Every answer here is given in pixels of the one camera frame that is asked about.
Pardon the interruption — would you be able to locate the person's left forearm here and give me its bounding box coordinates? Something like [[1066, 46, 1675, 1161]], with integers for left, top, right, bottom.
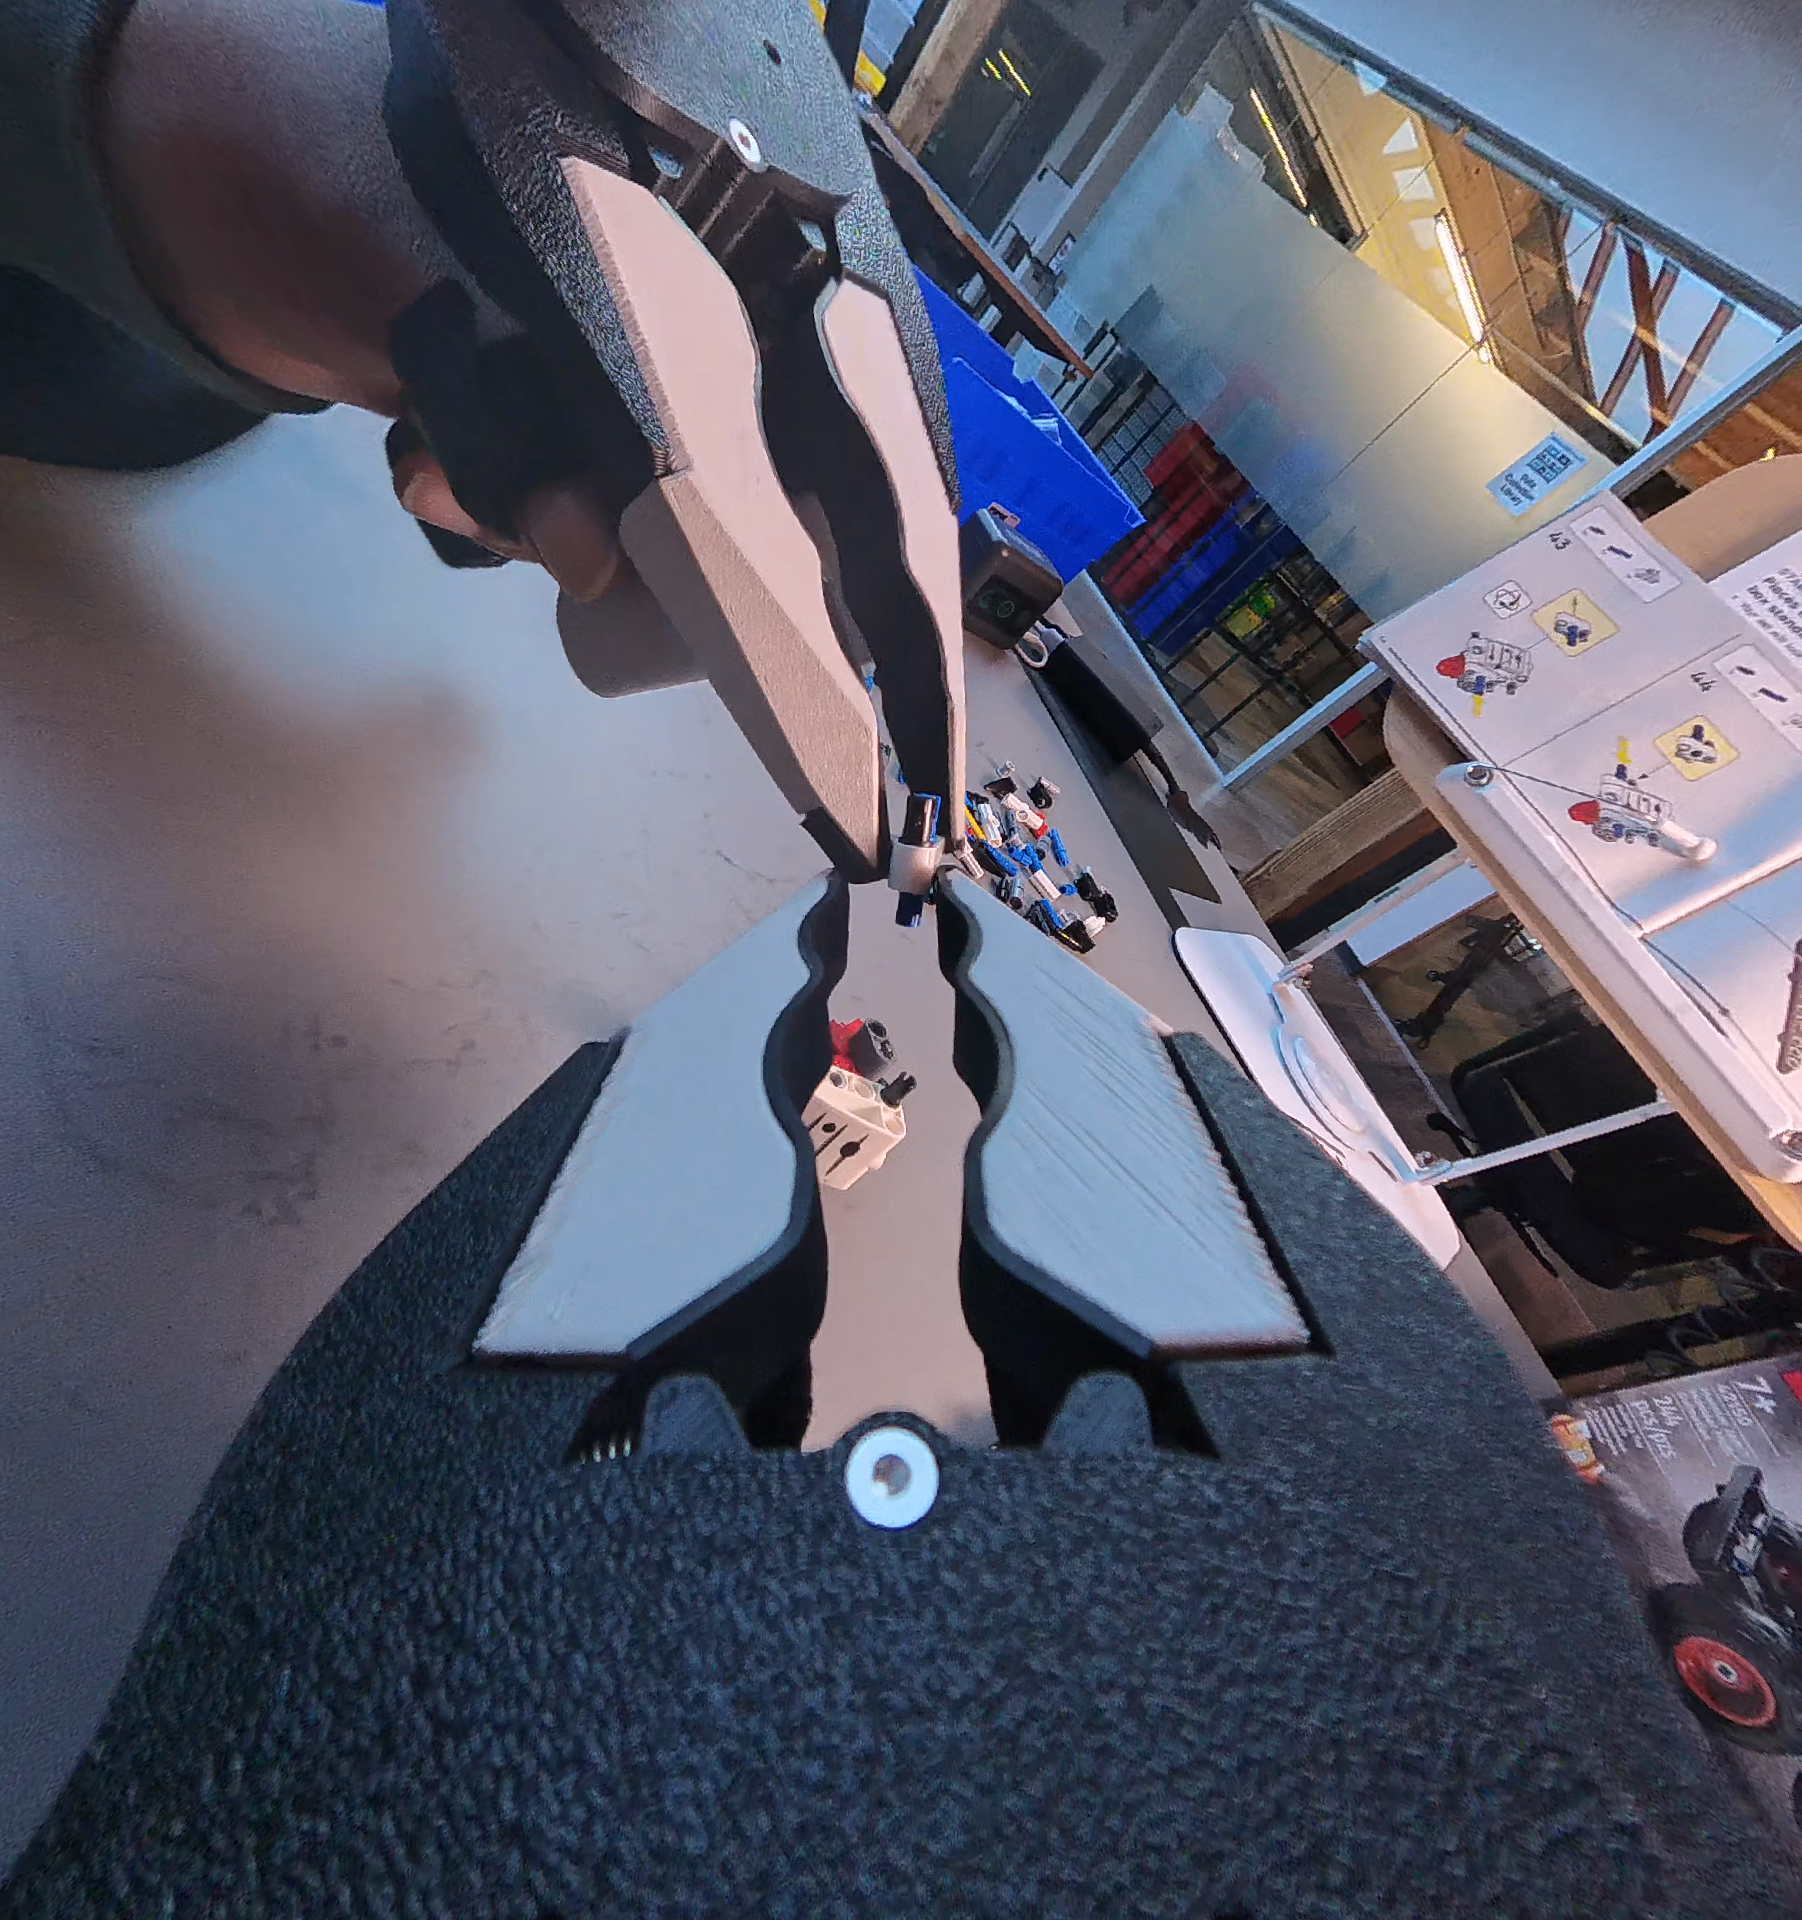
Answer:
[[0, 0, 460, 477]]

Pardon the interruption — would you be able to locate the black box device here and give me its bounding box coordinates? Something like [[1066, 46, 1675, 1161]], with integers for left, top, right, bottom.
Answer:
[[960, 505, 1069, 669]]

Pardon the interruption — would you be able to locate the wire shelf rack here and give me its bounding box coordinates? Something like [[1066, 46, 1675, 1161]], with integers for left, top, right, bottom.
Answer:
[[1084, 332, 1369, 781]]

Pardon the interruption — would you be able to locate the toy truck box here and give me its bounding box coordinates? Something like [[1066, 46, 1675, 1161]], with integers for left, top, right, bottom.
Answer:
[[1564, 1350, 1802, 1878]]

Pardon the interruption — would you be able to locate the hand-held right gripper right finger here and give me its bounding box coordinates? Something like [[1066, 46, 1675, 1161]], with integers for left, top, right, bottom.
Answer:
[[941, 873, 1315, 1437]]

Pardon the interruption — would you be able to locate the open instruction booklet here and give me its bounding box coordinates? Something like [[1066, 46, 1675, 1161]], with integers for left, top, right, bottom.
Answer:
[[1367, 496, 1802, 1098]]

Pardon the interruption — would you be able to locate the red white black brick subassembly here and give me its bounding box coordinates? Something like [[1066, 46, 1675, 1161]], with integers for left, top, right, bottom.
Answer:
[[802, 1021, 918, 1194]]

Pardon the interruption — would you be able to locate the pile of small toy bricks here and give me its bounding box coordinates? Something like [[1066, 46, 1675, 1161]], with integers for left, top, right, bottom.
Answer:
[[960, 766, 1118, 958]]

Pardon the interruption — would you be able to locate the black power adapter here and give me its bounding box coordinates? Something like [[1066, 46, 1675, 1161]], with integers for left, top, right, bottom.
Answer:
[[1059, 647, 1233, 904]]

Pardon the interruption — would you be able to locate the blue plastic bin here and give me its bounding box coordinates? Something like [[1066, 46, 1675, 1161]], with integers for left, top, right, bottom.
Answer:
[[915, 271, 1144, 587]]

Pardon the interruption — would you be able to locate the white booklet stand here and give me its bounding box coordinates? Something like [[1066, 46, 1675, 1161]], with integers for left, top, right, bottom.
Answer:
[[1178, 450, 1802, 1291]]

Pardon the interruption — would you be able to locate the person's left hand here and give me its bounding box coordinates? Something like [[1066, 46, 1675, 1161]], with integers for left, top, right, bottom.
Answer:
[[384, 360, 723, 697]]

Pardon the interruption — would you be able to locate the frosted glass partition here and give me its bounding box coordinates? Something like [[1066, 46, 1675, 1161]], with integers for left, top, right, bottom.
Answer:
[[1054, 108, 1624, 618]]

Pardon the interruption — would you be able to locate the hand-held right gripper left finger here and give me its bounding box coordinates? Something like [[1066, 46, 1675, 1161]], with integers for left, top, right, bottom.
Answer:
[[472, 873, 859, 1437]]

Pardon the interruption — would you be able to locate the small white blue brick piece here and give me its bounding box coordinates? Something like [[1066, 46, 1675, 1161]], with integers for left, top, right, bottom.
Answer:
[[885, 788, 957, 928]]

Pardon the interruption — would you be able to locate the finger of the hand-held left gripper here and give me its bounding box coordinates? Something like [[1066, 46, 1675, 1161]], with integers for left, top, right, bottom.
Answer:
[[805, 271, 974, 864], [557, 162, 897, 878]]

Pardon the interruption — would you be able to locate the grey desk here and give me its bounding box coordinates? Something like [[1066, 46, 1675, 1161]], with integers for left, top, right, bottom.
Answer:
[[0, 405, 1445, 1802]]

